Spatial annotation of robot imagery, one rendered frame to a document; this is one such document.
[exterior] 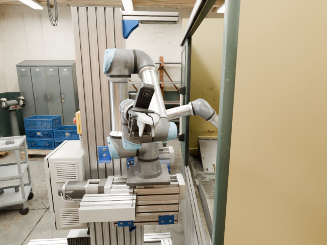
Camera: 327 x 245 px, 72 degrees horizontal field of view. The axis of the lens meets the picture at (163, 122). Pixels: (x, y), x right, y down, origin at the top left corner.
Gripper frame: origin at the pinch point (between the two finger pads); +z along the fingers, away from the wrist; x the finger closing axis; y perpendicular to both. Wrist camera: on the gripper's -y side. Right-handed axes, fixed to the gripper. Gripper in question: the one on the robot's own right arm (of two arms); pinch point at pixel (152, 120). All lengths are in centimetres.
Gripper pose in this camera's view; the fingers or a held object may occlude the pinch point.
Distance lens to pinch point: 57.5
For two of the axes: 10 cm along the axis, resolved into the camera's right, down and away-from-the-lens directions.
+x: -9.4, -0.6, -3.4
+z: 3.2, 2.1, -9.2
